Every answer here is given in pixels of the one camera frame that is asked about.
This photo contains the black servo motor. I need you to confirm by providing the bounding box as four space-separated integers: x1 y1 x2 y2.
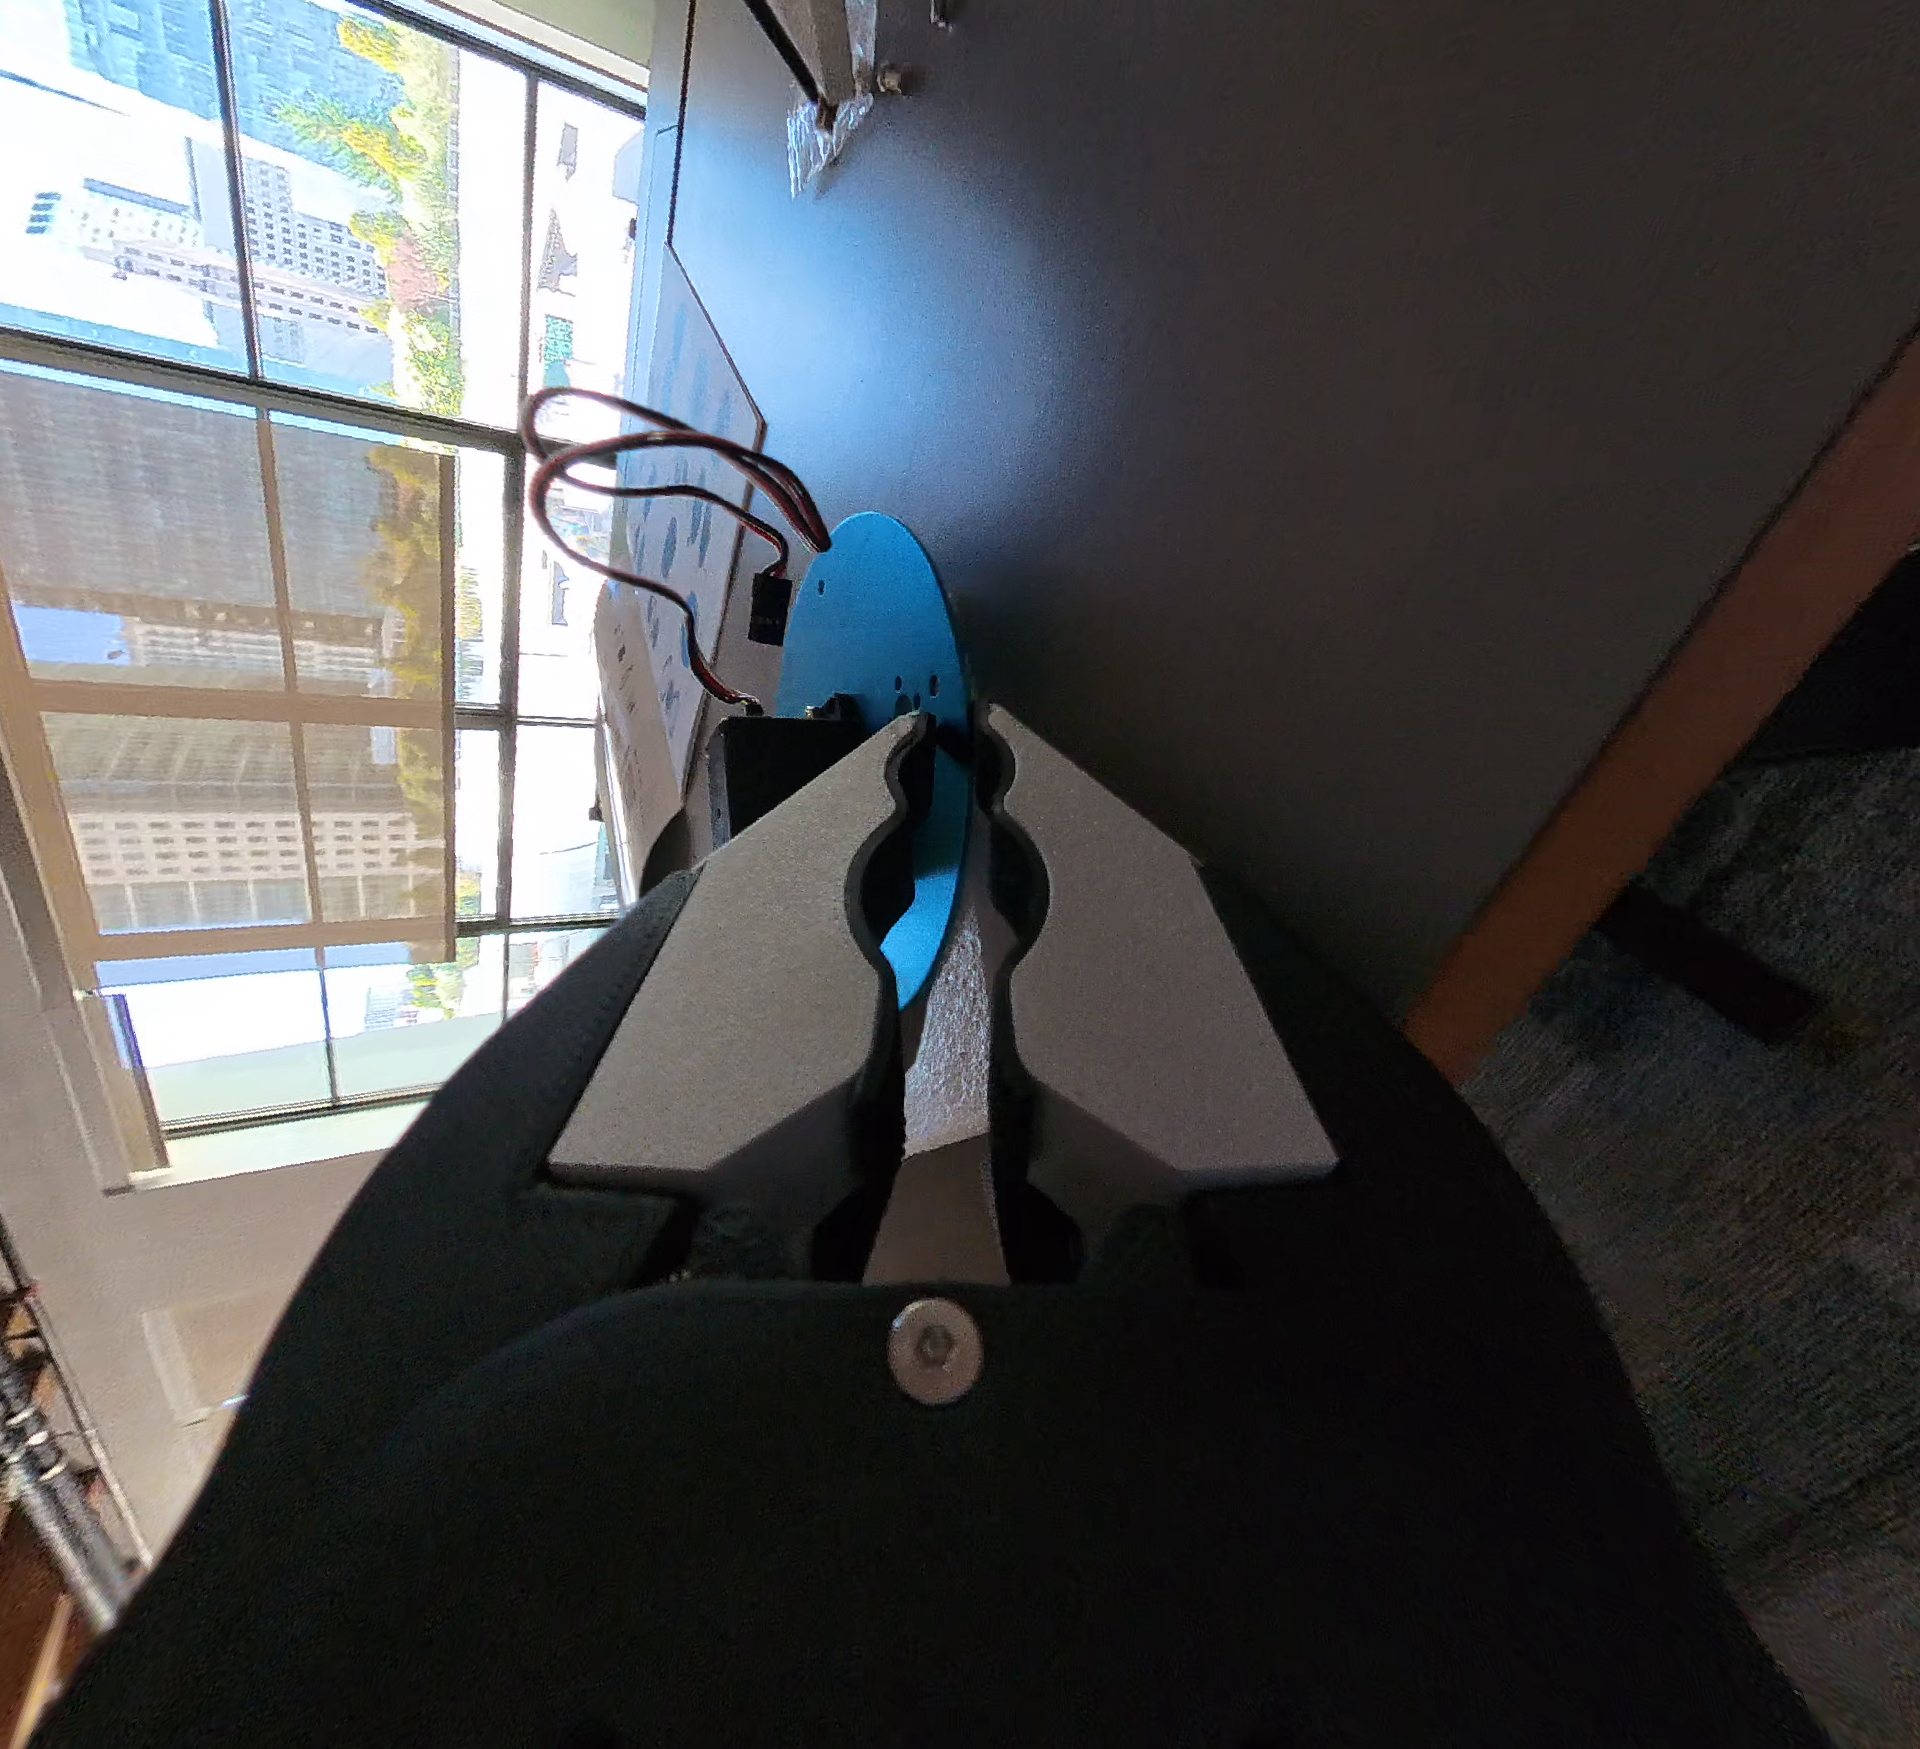
687 705 860 839

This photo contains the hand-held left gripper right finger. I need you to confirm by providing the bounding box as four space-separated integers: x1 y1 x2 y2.
971 704 1339 1247

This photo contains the round blue metal plate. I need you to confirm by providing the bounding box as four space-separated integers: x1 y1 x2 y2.
771 510 979 1019

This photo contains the small clear plastic bag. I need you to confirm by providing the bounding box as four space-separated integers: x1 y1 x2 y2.
784 0 882 195

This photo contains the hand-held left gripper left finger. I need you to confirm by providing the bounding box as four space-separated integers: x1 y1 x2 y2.
549 711 938 1242

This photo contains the red white black servo cable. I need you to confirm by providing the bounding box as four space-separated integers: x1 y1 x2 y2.
520 384 837 711

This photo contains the printed instruction sheet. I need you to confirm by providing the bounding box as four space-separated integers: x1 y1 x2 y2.
588 245 770 869

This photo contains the large window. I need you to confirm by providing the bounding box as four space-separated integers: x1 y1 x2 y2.
0 0 650 1192

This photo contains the dark furniture leg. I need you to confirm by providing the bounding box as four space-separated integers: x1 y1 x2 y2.
1594 877 1825 1051

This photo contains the white foam block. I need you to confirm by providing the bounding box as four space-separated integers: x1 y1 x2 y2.
876 908 1003 1289

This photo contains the dark metal rack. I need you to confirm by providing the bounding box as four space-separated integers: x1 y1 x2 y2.
0 1223 156 1640

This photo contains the dark desk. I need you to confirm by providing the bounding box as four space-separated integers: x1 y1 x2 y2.
593 0 1920 1081

